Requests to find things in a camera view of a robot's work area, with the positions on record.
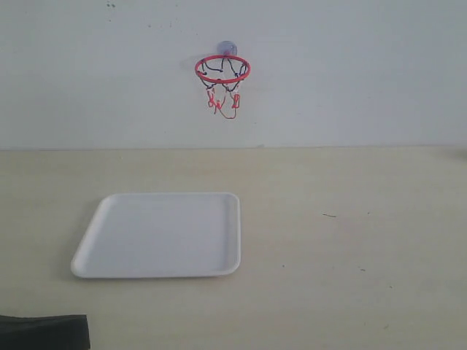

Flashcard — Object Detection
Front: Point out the red mini hoop rim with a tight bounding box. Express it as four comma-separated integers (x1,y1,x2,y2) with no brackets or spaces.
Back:
195,55,251,84

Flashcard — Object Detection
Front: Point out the white plastic tray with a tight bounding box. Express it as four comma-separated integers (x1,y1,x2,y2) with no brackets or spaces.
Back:
71,192,242,279

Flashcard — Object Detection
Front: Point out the red white blue net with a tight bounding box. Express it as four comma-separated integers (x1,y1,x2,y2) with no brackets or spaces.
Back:
199,78,244,120

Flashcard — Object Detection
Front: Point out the clear suction cup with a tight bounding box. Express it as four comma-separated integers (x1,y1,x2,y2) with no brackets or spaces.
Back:
217,41,237,56

